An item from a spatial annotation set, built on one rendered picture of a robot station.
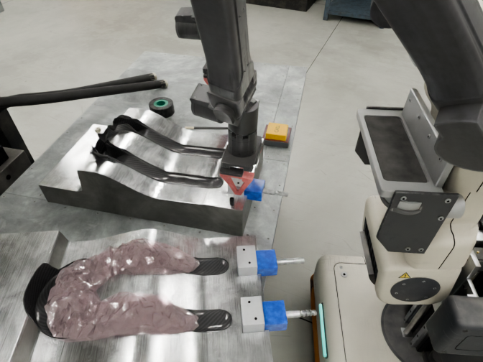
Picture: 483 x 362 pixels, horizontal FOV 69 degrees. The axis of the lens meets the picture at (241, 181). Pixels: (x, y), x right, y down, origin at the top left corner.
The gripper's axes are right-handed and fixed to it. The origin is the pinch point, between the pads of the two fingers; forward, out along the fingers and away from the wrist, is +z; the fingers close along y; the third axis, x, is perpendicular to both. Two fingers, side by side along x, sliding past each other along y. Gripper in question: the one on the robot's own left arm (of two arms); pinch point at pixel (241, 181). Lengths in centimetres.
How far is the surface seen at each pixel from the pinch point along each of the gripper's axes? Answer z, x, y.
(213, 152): 3.0, -9.8, -11.5
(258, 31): 93, -53, -323
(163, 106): 8, -34, -36
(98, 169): -1.9, -30.6, 5.9
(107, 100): 12, -57, -40
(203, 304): 5.3, -0.7, 27.1
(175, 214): 7.3, -13.7, 6.8
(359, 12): 80, 50, -371
